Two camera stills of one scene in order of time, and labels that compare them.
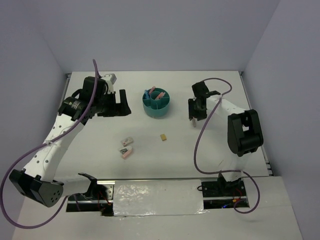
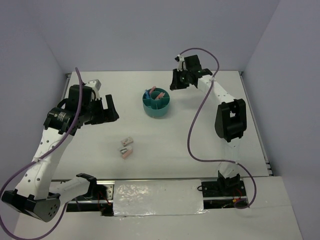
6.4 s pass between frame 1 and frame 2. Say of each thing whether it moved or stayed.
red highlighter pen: stayed
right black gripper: moved
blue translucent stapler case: stayed
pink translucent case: stayed
